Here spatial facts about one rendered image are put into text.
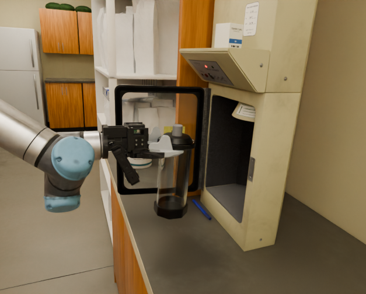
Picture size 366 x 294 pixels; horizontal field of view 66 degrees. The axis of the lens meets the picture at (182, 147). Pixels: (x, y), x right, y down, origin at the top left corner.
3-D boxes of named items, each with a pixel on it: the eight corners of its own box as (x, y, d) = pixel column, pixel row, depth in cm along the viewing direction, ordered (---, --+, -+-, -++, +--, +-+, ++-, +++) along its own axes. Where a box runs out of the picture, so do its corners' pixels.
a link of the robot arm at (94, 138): (85, 165, 69) (84, 154, 76) (104, 164, 70) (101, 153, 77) (83, 135, 66) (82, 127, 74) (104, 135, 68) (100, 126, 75)
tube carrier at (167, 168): (180, 197, 92) (187, 135, 86) (194, 214, 83) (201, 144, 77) (149, 200, 88) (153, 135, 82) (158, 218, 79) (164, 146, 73)
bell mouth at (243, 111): (266, 111, 99) (268, 95, 97) (303, 122, 83) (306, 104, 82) (222, 112, 93) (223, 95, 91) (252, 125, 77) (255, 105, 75)
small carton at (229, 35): (227, 49, 77) (229, 25, 75) (241, 49, 73) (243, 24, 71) (213, 48, 74) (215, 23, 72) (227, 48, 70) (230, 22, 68)
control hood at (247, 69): (208, 80, 98) (210, 50, 95) (265, 93, 69) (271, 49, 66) (177, 80, 94) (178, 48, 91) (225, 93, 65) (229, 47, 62)
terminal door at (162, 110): (198, 191, 109) (205, 87, 97) (117, 195, 103) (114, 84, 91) (197, 190, 110) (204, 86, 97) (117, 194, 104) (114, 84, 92)
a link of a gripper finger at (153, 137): (172, 125, 83) (147, 129, 77) (171, 144, 85) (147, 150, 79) (165, 123, 85) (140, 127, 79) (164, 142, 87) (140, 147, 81)
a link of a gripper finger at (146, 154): (163, 154, 71) (129, 151, 72) (163, 160, 72) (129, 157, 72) (166, 149, 76) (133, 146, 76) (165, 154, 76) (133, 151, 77)
